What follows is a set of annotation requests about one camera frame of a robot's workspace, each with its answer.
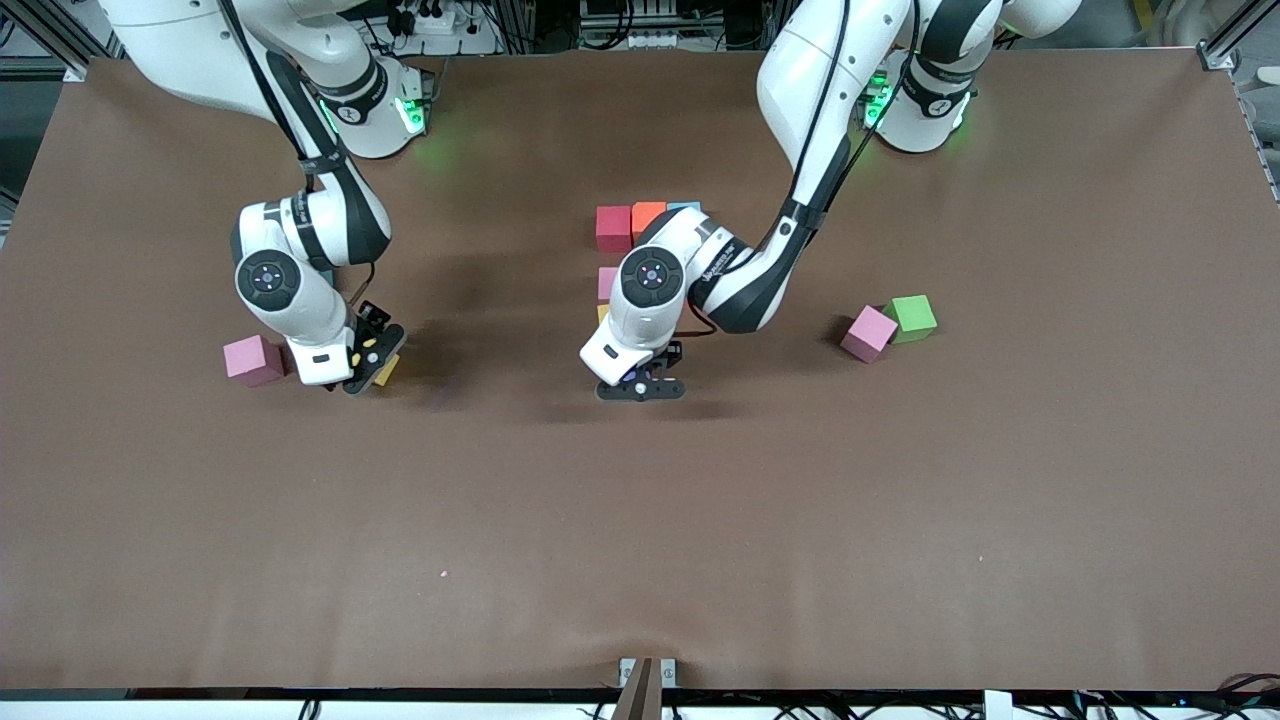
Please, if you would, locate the white power strip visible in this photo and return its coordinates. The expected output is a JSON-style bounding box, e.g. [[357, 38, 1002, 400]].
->
[[385, 0, 463, 36]]

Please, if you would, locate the green foam cube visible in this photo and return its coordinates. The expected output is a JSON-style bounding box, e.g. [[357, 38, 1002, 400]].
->
[[882, 294, 939, 345]]

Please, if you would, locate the metal table edge bracket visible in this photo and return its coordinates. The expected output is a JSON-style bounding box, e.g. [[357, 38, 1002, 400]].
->
[[618, 657, 678, 691]]

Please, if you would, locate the brown table cover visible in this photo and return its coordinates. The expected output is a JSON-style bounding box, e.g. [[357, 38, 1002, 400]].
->
[[0, 50, 1280, 693]]

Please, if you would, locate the black cable bundle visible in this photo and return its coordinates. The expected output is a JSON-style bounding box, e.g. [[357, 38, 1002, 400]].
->
[[1070, 672, 1280, 720]]

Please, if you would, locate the red foam cube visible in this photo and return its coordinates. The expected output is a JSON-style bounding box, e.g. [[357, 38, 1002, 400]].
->
[[596, 205, 634, 254]]

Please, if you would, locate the wooden strip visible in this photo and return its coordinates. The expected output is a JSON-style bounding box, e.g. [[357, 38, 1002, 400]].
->
[[611, 657, 654, 720]]

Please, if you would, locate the white electronics box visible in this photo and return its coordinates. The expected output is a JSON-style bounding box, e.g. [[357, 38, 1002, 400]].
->
[[578, 0, 681, 51]]

